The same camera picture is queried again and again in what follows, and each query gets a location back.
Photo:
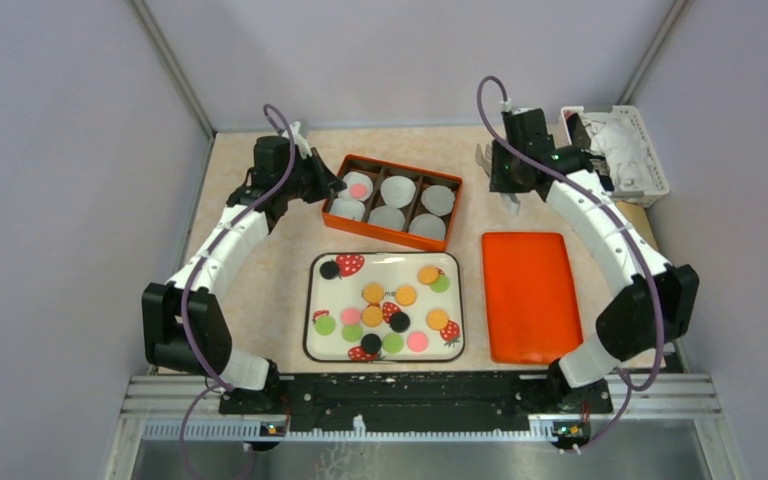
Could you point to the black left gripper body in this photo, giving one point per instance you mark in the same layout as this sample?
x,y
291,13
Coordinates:
x,y
306,179

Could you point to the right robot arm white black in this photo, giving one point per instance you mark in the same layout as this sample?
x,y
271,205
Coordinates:
x,y
653,299

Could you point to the yellow round biscuit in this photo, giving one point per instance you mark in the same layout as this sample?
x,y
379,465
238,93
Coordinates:
x,y
372,316
373,293
406,295
437,319
428,275

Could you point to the white crumpled cloth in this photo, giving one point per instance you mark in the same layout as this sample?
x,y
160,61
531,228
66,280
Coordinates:
x,y
616,139

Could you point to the white strawberry print tray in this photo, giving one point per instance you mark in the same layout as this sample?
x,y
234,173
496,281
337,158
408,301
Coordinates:
x,y
390,270

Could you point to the aluminium frame rail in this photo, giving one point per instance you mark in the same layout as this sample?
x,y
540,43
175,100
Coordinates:
x,y
170,427

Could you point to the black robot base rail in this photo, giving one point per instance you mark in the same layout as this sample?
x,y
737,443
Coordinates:
x,y
412,402

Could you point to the pink sandwich cookie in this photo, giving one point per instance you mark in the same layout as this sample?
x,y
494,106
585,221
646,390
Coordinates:
x,y
350,316
417,342
358,191

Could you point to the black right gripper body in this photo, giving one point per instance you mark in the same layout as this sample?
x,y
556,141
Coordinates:
x,y
505,176

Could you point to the white plastic basket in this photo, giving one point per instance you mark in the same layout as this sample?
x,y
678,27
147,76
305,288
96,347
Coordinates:
x,y
643,199

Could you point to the orange cookie box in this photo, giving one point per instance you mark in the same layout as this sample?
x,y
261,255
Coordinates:
x,y
378,170

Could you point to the orange box lid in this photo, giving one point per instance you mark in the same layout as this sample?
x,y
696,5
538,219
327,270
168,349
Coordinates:
x,y
531,305

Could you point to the white paper cup liner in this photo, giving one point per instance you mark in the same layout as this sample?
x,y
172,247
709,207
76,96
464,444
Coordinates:
x,y
438,200
397,191
348,208
429,226
353,177
388,217

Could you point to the black cloth in basket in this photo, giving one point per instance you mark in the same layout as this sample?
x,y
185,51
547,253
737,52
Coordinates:
x,y
576,130

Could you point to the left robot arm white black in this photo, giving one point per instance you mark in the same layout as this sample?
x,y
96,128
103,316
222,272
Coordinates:
x,y
184,328

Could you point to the black sandwich cookie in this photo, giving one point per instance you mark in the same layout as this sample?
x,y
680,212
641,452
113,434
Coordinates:
x,y
400,322
330,270
371,344

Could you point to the green sandwich cookie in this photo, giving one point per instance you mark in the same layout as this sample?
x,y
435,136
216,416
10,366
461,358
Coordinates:
x,y
352,333
324,325
393,343
441,284

